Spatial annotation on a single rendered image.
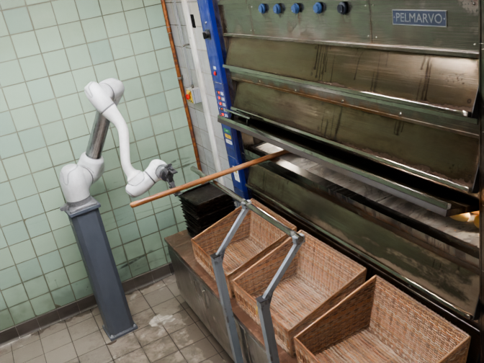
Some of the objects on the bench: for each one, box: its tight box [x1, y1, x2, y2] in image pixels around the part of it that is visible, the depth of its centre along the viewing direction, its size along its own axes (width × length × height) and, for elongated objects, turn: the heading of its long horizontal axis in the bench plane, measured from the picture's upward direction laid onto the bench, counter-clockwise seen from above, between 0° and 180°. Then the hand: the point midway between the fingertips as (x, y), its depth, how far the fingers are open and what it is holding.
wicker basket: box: [191, 198, 297, 299], centre depth 323 cm, size 49×56×28 cm
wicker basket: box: [232, 230, 367, 358], centre depth 272 cm, size 49×56×28 cm
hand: (177, 183), depth 301 cm, fingers open, 13 cm apart
